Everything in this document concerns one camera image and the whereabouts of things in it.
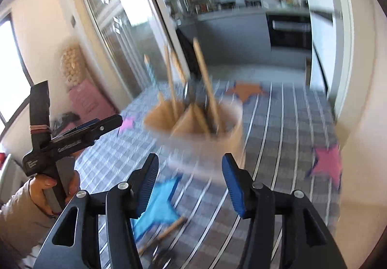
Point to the black plastic bag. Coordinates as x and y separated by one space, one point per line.
68 119

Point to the black built-in oven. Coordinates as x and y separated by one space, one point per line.
290 36

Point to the beige plastic utensil holder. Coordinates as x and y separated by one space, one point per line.
223 142

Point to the white refrigerator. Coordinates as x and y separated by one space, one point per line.
320 33

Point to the plain bamboo chopstick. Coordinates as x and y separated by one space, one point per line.
205 78
170 81
169 231

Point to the person's left forearm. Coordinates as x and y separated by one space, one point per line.
18 226

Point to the grey checked star tablecloth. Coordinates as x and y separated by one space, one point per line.
272 135

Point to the bag of yellow balls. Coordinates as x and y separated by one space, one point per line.
72 66

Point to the blue patterned bamboo chopstick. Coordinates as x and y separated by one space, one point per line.
150 70

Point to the person's left hand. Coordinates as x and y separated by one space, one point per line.
42 190

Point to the bright window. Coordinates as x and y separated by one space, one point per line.
12 75

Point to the sliding glass door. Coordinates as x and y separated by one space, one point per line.
121 30

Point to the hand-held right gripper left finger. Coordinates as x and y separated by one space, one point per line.
148 184

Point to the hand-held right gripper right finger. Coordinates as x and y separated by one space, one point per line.
235 187

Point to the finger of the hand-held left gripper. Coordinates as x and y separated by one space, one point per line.
87 125
107 124

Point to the dark wall switch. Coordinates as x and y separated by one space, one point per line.
73 21

